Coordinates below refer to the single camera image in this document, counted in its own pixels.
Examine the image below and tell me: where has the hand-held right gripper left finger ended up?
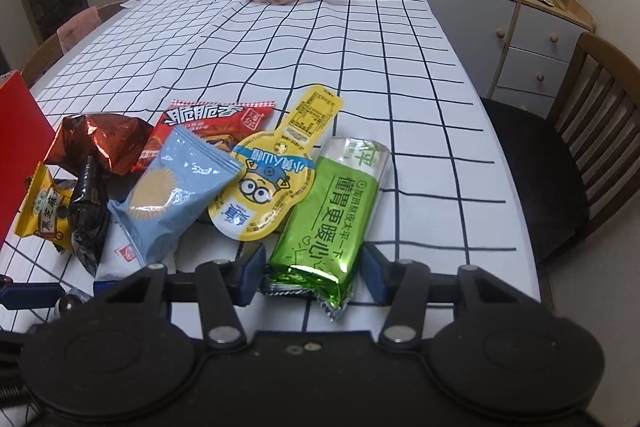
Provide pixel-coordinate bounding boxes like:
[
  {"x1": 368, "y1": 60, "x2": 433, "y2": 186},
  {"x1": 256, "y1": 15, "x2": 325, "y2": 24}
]
[{"x1": 97, "y1": 243, "x2": 267, "y2": 350}]

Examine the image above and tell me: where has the grey wooden cabinet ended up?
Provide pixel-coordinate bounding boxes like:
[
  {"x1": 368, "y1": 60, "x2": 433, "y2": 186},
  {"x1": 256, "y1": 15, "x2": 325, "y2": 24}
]
[{"x1": 410, "y1": 0, "x2": 598, "y2": 108}]

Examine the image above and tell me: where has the copper foil snack packet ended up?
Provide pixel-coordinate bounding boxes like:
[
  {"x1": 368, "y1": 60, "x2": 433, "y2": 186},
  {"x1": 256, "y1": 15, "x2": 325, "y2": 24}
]
[{"x1": 44, "y1": 113, "x2": 155, "y2": 178}]

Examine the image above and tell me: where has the yellow cartoon print jelly packet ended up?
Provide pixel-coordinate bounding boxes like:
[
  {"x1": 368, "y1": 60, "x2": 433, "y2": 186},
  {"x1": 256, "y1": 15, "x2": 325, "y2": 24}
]
[{"x1": 207, "y1": 85, "x2": 346, "y2": 242}]

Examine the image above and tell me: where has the pink cloth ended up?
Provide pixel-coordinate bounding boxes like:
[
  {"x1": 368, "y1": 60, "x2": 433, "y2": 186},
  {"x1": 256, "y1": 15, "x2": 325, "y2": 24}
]
[{"x1": 56, "y1": 6, "x2": 102, "y2": 55}]

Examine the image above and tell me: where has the light blue snack packet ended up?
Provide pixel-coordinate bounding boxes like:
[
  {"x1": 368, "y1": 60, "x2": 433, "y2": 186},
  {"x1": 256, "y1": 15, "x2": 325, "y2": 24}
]
[{"x1": 107, "y1": 126, "x2": 242, "y2": 267}]

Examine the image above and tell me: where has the dark wooden chair black seat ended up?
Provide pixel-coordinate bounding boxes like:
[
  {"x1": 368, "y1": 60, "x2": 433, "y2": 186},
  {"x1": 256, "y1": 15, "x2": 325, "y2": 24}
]
[{"x1": 480, "y1": 32, "x2": 640, "y2": 265}]

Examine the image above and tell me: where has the white checked tablecloth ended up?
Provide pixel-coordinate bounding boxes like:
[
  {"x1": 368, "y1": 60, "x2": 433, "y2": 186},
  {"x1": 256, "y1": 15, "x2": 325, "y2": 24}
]
[{"x1": 0, "y1": 0, "x2": 543, "y2": 343}]

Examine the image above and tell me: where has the white snack packet red logo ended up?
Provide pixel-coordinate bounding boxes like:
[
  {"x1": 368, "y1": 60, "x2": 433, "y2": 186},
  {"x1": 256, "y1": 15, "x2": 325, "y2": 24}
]
[{"x1": 95, "y1": 224, "x2": 181, "y2": 283}]

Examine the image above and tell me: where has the red cardboard box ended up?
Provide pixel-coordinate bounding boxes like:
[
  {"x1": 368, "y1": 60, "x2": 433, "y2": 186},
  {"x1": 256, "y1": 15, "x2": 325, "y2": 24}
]
[{"x1": 0, "y1": 71, "x2": 56, "y2": 250}]

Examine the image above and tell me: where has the green foil snack packet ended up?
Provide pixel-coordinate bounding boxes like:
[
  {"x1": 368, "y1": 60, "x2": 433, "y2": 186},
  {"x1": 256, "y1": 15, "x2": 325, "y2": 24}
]
[{"x1": 260, "y1": 137, "x2": 393, "y2": 320}]

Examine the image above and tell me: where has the black snack packet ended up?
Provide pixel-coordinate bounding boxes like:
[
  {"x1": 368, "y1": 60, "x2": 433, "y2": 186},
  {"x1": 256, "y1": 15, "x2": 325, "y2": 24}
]
[{"x1": 67, "y1": 155, "x2": 112, "y2": 278}]

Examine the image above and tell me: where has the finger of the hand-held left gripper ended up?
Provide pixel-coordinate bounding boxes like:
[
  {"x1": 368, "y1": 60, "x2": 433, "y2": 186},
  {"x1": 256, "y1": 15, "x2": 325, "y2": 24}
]
[{"x1": 0, "y1": 274, "x2": 82, "y2": 323}]

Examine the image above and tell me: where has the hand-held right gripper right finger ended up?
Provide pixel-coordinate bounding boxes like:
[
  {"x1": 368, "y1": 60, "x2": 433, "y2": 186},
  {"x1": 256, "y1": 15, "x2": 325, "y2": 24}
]
[{"x1": 361, "y1": 243, "x2": 543, "y2": 350}]

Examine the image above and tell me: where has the small yellow snack packet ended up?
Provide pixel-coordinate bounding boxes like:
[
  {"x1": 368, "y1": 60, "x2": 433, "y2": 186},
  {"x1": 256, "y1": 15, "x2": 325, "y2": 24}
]
[{"x1": 15, "y1": 162, "x2": 75, "y2": 254}]

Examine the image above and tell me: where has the brown wooden chair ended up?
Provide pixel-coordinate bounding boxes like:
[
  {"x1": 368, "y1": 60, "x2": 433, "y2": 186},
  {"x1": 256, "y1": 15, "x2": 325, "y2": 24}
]
[{"x1": 20, "y1": 1, "x2": 126, "y2": 88}]

